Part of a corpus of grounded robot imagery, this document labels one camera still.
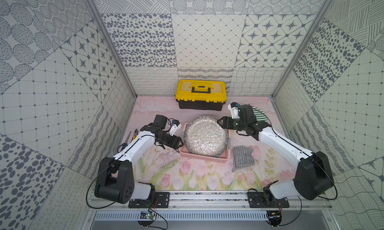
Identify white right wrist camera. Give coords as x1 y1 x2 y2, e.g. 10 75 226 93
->
228 102 240 119

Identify yellow handled pliers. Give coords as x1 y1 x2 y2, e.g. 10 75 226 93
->
131 129 139 142

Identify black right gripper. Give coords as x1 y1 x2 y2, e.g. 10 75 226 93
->
217 116 247 131

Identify green white striped plate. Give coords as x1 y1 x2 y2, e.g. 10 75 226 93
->
253 107 270 123

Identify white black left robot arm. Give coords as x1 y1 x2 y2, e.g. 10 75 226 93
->
94 115 184 207

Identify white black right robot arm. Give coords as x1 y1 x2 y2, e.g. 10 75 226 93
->
217 102 336 202

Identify speckled grey ceramic plate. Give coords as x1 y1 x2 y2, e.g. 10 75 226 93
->
184 116 229 158

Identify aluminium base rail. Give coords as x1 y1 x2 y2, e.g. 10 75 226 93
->
86 190 331 211

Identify grey fluffy cloth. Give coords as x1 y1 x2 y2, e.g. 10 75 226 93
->
232 146 255 172

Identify blue handled scissors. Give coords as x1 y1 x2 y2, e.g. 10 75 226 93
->
117 143 128 153

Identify yellow and black toolbox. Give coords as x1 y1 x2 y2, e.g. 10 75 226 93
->
175 80 227 111

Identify pink perforated plastic basket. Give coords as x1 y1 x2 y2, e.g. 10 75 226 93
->
179 130 231 164

